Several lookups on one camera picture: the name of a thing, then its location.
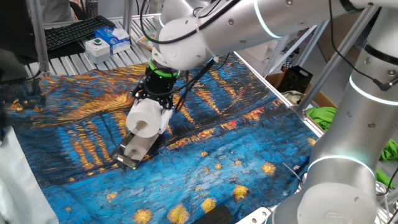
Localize white storage boxes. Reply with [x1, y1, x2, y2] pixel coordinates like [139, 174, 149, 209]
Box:
[245, 40, 290, 74]

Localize chrome toilet paper holder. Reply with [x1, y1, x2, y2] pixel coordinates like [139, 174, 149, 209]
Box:
[110, 123, 159, 170]

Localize white toilet paper roll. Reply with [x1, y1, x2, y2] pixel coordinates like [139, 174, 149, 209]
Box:
[126, 98, 174, 139]

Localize black plastic crate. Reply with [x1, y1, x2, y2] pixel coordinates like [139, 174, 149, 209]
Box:
[277, 65, 314, 94]

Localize starry night print tablecloth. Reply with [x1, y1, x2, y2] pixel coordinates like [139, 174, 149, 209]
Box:
[0, 54, 321, 224]

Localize diagonal aluminium strut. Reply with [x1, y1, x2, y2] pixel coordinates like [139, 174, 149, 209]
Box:
[295, 6, 380, 118]

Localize green cloth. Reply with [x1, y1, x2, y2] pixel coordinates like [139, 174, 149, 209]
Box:
[306, 106, 343, 133]
[376, 138, 398, 189]

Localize black computer keyboard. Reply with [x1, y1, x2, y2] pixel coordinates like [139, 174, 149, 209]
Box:
[43, 15, 116, 52]

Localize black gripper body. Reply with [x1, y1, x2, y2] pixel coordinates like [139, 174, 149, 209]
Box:
[143, 70, 178, 100]

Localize blue tissue box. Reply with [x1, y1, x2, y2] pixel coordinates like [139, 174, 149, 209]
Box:
[93, 26, 131, 54]

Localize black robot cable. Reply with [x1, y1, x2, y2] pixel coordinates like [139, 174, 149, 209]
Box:
[139, 0, 398, 113]

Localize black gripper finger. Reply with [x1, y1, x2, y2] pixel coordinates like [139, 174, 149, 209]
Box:
[157, 95, 175, 110]
[130, 84, 147, 102]

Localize large cardboard carton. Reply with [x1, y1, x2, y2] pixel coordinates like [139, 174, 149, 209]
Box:
[317, 18, 361, 63]

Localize aluminium frame post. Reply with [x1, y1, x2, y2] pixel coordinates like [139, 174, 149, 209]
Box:
[27, 0, 51, 78]
[123, 0, 134, 35]

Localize grey metal shelf rack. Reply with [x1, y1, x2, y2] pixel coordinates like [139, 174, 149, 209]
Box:
[264, 20, 330, 77]

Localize brown cardboard box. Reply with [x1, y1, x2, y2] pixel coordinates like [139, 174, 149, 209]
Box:
[266, 73, 341, 133]

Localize black computer monitor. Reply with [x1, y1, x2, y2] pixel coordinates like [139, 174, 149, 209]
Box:
[0, 0, 38, 83]

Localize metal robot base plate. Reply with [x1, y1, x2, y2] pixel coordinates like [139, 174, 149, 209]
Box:
[236, 207, 274, 224]

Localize person in grey shirt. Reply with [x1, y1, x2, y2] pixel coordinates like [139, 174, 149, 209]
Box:
[40, 0, 73, 23]

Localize white box green button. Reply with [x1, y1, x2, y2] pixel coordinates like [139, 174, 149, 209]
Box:
[84, 37, 111, 65]

